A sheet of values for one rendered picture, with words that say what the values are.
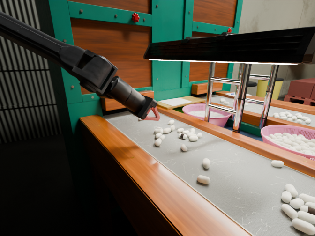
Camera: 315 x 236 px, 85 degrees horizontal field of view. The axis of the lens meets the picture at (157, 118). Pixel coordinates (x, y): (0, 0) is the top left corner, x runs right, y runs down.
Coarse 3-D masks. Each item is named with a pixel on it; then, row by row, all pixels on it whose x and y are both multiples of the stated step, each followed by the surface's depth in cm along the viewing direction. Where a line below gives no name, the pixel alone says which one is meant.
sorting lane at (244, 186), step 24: (120, 120) 89; (144, 120) 89; (168, 120) 89; (144, 144) 65; (168, 144) 65; (192, 144) 65; (216, 144) 65; (168, 168) 51; (192, 168) 51; (216, 168) 51; (240, 168) 51; (264, 168) 51; (288, 168) 51; (216, 192) 42; (240, 192) 42; (264, 192) 42; (312, 192) 42; (240, 216) 36; (264, 216) 36; (288, 216) 36
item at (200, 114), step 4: (188, 112) 104; (192, 112) 106; (196, 112) 106; (200, 112) 103; (204, 112) 103; (212, 112) 105; (216, 112) 105; (200, 116) 96; (212, 116) 97; (216, 116) 97; (220, 116) 99; (224, 116) 99
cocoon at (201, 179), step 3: (198, 177) 45; (201, 177) 45; (204, 177) 44; (207, 177) 44; (198, 180) 45; (201, 180) 44; (204, 180) 44; (207, 180) 44; (204, 183) 44; (207, 183) 44
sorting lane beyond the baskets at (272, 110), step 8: (216, 96) 142; (224, 104) 118; (232, 104) 118; (248, 104) 118; (256, 104) 118; (256, 112) 102; (272, 112) 102; (296, 112) 102; (296, 120) 89; (304, 120) 89; (312, 120) 89
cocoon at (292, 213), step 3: (285, 204) 37; (282, 207) 37; (285, 207) 36; (288, 207) 36; (291, 207) 36; (285, 210) 36; (288, 210) 35; (291, 210) 35; (294, 210) 35; (285, 213) 36; (288, 213) 35; (291, 213) 35; (294, 213) 35; (297, 213) 35; (291, 216) 35; (294, 216) 35; (297, 216) 35
